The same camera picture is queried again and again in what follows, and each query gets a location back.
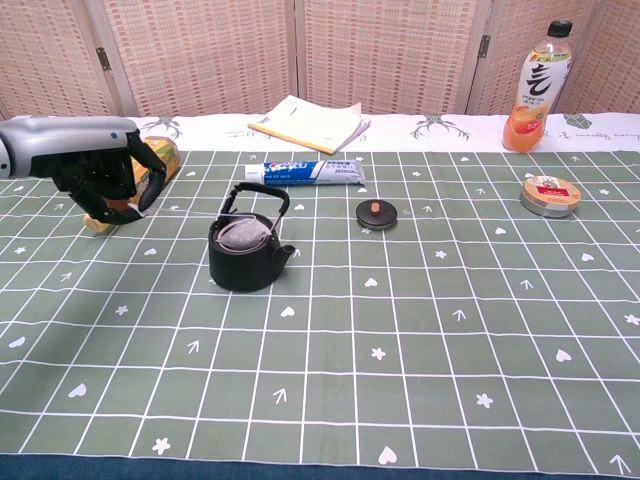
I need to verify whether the yellow white notebook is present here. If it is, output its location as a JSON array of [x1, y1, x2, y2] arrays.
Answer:
[[247, 94, 372, 156]]

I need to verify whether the grey tea bag with string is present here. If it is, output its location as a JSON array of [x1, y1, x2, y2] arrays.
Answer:
[[127, 202, 275, 252]]

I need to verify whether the left black grey robot hand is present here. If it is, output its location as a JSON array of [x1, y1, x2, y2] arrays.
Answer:
[[0, 115, 168, 226]]

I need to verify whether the green grid tablecloth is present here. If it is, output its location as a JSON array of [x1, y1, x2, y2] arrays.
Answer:
[[0, 113, 640, 474]]

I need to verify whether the orange juice bottle black cap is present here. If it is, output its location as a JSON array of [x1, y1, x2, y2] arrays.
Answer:
[[501, 20, 574, 153]]

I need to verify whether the black cast iron teapot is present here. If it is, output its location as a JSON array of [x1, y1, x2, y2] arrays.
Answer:
[[207, 182, 296, 294]]

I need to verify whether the blue white toothpaste tube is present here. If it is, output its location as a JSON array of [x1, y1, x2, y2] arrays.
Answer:
[[244, 159, 367, 188]]

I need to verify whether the round tin red label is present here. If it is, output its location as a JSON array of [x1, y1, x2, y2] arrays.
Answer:
[[519, 174, 584, 220]]

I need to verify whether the yellow label tea bottle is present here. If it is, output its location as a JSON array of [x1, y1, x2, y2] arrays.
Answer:
[[82, 135, 182, 236]]

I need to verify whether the black teapot lid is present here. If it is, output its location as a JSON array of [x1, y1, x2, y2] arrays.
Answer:
[[355, 199, 399, 234]]

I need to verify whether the woven folding screen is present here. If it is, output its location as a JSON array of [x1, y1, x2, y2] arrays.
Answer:
[[0, 0, 640, 121]]

